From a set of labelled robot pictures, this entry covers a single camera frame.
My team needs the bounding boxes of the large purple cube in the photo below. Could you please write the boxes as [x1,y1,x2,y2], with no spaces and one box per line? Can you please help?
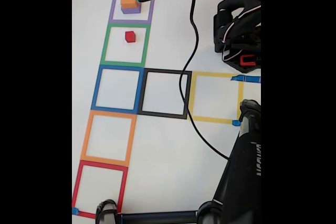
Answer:
[121,3,142,14]

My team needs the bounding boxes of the blue tape strip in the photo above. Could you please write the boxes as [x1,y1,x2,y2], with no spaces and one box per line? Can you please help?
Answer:
[230,75,261,83]

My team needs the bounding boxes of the black tripod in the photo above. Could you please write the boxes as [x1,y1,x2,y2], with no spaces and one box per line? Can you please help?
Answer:
[95,99,261,224]

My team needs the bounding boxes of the purple square frame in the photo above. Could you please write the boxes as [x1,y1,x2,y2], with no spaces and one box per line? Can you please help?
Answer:
[108,0,155,25]

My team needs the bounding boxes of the black cable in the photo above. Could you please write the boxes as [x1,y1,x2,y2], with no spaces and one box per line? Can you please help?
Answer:
[179,0,232,161]

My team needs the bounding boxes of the black square frame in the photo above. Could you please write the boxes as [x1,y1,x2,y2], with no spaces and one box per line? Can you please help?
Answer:
[136,68,193,120]

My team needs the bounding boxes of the blue square frame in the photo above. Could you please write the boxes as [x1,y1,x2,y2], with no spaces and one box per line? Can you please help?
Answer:
[90,65,145,114]

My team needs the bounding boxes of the yellow square frame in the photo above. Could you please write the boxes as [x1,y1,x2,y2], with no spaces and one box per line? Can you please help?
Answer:
[187,71,244,125]

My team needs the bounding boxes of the orange square frame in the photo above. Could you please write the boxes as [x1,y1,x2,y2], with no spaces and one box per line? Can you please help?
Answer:
[80,110,138,167]

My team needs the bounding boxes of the red square frame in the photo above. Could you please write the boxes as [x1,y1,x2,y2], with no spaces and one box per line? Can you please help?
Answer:
[72,159,129,219]

